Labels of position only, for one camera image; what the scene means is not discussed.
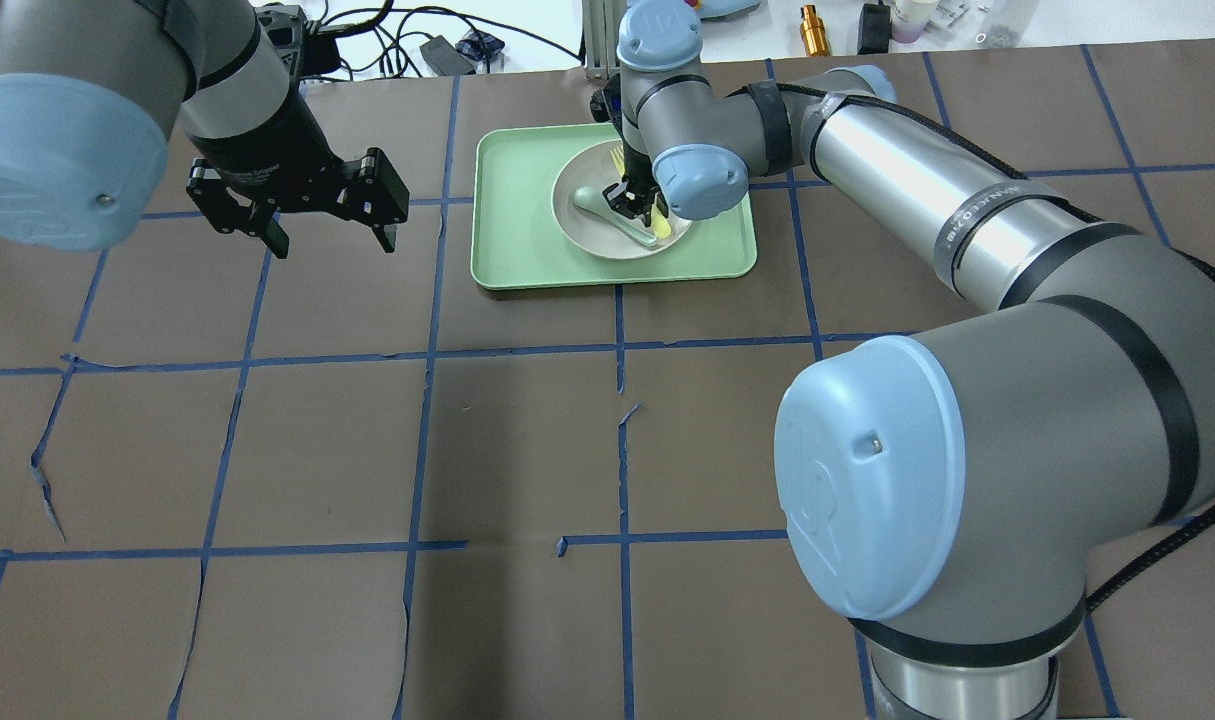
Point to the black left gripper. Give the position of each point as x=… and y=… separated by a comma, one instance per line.
x=267, y=150

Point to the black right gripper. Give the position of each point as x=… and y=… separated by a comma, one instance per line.
x=631, y=196

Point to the white round plate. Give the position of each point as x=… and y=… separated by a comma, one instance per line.
x=593, y=167

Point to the yellow plastic fork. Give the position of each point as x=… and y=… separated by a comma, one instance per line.
x=656, y=219

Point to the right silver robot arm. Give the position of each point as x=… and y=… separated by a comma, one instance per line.
x=965, y=496

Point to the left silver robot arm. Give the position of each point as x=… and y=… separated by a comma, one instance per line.
x=91, y=91

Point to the light green plastic spoon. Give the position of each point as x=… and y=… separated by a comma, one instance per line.
x=588, y=199

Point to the light green rectangular tray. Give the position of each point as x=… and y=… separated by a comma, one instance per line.
x=517, y=244

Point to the black power adapter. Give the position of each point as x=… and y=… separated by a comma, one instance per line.
x=444, y=59

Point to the brass cylinder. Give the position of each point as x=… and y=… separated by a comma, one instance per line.
x=813, y=32

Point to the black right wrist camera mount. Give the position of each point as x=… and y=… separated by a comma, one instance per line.
x=605, y=104

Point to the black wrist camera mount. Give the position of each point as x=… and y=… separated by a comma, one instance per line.
x=605, y=104
x=295, y=39

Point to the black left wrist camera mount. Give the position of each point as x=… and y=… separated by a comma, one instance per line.
x=295, y=39

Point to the aluminium frame post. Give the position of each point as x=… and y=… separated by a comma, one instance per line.
x=600, y=24

